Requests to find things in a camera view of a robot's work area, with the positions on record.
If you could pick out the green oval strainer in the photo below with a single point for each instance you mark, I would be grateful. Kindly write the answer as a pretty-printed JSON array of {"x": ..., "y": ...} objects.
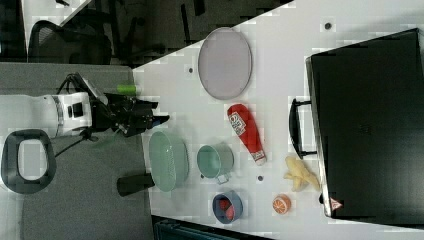
[{"x": 169, "y": 160}]

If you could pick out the lilac oval plate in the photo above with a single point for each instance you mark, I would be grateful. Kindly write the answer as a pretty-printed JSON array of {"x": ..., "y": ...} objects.
[{"x": 224, "y": 63}]

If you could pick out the green marker cap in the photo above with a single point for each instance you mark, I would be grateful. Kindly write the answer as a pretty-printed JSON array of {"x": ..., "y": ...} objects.
[{"x": 127, "y": 89}]

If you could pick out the black cylinder cup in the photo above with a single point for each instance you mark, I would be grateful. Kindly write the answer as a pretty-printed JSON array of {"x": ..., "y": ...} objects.
[{"x": 132, "y": 184}]

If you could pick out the blue bowl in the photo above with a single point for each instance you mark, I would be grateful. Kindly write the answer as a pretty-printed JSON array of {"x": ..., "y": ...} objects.
[{"x": 236, "y": 202}]

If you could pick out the green mug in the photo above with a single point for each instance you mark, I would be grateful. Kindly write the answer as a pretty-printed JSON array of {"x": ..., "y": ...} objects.
[{"x": 216, "y": 162}]

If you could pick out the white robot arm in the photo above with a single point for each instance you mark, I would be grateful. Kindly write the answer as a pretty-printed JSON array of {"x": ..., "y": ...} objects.
[{"x": 29, "y": 124}]

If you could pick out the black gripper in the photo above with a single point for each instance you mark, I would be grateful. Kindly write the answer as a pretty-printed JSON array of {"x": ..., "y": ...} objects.
[{"x": 133, "y": 116}]

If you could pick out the red ketchup bottle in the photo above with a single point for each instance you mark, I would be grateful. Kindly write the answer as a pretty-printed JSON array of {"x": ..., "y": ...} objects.
[{"x": 244, "y": 125}]

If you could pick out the black office chair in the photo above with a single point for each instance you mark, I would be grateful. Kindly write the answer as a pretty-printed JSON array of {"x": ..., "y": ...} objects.
[{"x": 70, "y": 44}]

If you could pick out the yellow banana peel toy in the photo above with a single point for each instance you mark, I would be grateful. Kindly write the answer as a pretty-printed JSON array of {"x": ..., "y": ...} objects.
[{"x": 300, "y": 175}]

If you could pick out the red strawberry toy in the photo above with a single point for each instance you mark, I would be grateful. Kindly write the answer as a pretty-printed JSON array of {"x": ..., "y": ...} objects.
[{"x": 226, "y": 206}]

